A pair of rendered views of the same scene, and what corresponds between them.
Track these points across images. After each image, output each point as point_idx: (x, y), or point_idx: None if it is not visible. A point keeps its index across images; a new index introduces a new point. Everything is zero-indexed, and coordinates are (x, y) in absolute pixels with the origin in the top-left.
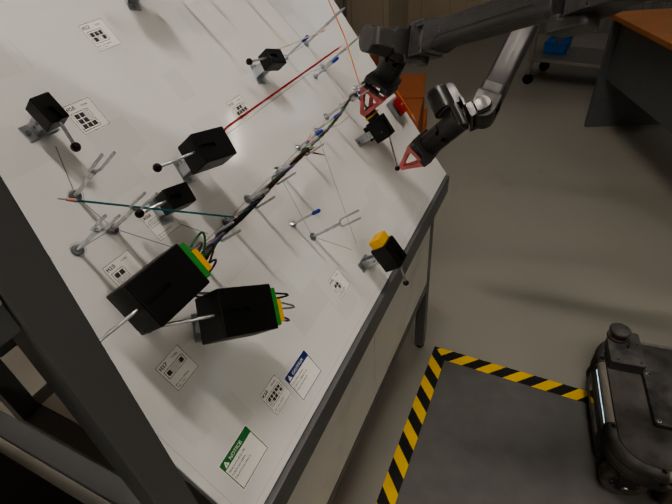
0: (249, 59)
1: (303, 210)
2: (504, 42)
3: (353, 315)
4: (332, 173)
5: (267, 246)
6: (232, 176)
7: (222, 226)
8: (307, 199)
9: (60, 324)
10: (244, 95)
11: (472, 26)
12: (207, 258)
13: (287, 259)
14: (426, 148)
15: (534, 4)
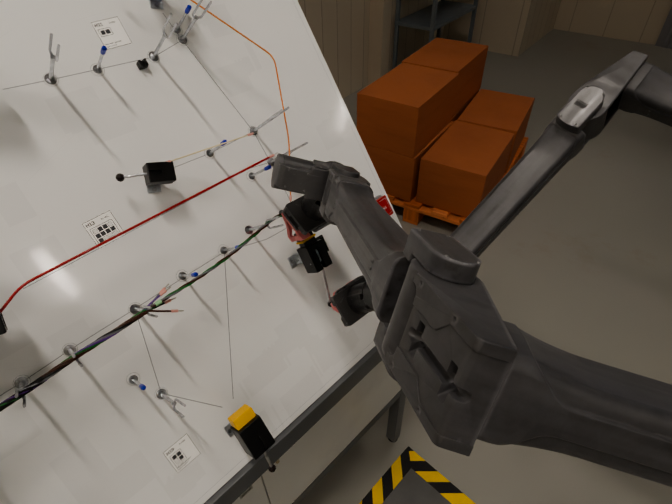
0: (118, 176)
1: (159, 359)
2: (480, 203)
3: (189, 494)
4: (229, 306)
5: (78, 410)
6: (55, 321)
7: (13, 388)
8: (172, 344)
9: None
10: (118, 210)
11: (345, 238)
12: None
13: (106, 426)
14: (350, 306)
15: (372, 285)
